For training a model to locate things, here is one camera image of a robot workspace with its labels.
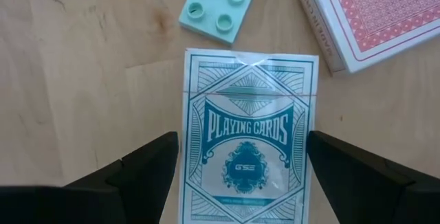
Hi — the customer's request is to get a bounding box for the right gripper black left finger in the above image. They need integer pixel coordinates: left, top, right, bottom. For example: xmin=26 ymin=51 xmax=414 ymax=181
xmin=0 ymin=131 xmax=180 ymax=224

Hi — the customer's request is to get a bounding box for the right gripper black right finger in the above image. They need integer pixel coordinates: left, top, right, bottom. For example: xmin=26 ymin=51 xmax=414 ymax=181
xmin=306 ymin=130 xmax=440 ymax=224

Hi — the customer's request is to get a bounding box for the teal playing card deck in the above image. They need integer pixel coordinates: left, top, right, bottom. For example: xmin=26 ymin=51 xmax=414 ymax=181
xmin=177 ymin=47 xmax=320 ymax=224

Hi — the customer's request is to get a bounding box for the red playing card deck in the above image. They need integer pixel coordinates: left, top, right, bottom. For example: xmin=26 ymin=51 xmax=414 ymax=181
xmin=289 ymin=0 xmax=440 ymax=76

